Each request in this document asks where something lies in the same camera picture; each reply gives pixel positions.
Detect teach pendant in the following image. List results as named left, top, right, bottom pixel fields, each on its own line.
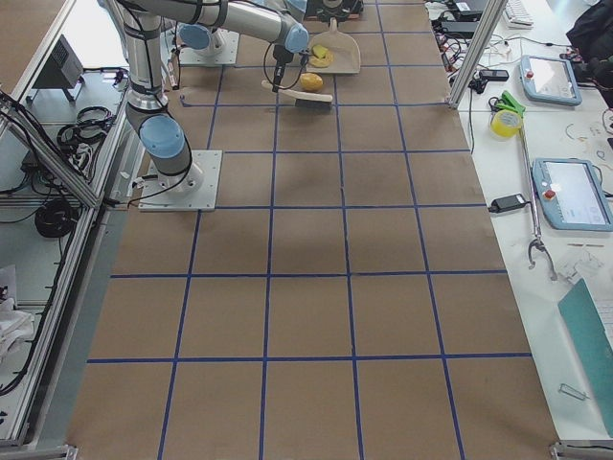
left=532, top=158, right=612, bottom=232
left=519, top=55, right=582, bottom=106

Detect green clip tool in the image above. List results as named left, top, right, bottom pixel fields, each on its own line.
left=488, top=90, right=526, bottom=118

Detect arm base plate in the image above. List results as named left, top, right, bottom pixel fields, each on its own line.
left=138, top=149, right=223, bottom=212
left=178, top=25, right=239, bottom=67

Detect coiled black cables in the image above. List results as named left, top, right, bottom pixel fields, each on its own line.
left=34, top=197, right=79, bottom=240

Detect yellow green sponge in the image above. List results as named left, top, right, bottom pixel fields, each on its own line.
left=311, top=44, right=329, bottom=59

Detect metal reacher grabber tool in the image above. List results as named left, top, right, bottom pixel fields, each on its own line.
left=518, top=127, right=557, bottom=282

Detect near teach pendant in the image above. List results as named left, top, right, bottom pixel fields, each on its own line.
left=532, top=158, right=612, bottom=232

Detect aluminium frame post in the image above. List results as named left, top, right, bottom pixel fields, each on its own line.
left=447, top=0, right=507, bottom=109

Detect beige hand brush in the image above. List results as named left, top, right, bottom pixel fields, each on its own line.
left=261, top=80, right=333, bottom=110

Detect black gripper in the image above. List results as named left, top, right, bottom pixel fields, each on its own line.
left=270, top=45, right=309, bottom=93

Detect black power adapter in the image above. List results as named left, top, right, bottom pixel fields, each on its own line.
left=488, top=194, right=530, bottom=214

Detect beige plastic dustpan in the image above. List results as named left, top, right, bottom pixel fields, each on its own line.
left=306, top=18, right=361, bottom=75

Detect far teach pendant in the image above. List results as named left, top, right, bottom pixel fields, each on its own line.
left=519, top=55, right=582, bottom=106

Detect green cutting mat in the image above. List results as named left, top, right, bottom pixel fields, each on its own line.
left=557, top=279, right=612, bottom=408

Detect croissant bread piece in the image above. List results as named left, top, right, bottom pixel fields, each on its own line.
left=308, top=50, right=334, bottom=68

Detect grey electronics box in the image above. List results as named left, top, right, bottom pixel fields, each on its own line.
left=26, top=34, right=84, bottom=103

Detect orange-yellow bread roll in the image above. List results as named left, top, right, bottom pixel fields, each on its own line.
left=299, top=73, right=324, bottom=92

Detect yellow tape roll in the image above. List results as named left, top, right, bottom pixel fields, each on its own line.
left=489, top=109, right=523, bottom=138

